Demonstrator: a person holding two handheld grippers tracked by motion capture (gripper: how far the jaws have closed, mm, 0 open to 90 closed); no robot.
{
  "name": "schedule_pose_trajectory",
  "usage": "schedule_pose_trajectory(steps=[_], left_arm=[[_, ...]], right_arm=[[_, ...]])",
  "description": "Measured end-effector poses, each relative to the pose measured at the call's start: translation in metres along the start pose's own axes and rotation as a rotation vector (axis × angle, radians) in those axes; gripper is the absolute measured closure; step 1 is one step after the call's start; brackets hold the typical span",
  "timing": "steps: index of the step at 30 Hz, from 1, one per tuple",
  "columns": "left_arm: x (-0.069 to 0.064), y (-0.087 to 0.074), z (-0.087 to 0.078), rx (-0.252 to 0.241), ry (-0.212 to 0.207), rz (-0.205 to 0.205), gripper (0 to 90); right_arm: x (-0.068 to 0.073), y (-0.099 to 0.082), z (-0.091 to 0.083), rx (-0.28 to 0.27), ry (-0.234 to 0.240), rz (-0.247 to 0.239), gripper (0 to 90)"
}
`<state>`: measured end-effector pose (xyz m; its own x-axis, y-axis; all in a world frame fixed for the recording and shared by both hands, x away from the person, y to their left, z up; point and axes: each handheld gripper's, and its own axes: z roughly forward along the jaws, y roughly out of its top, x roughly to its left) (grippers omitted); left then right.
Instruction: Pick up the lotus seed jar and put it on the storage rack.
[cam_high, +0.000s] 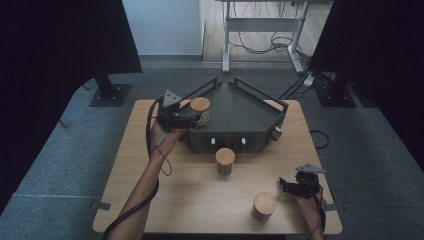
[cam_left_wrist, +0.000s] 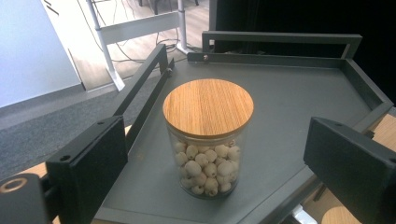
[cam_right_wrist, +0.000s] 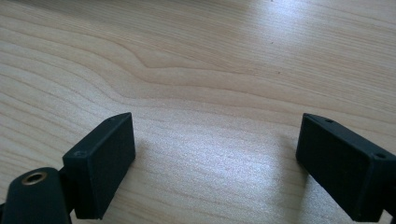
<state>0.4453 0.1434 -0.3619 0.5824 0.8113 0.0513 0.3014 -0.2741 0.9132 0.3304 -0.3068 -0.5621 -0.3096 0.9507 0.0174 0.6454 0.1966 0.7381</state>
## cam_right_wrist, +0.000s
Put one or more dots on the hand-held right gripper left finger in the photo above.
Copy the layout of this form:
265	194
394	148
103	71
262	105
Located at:
99	168

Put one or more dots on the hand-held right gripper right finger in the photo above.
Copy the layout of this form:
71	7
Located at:
345	174

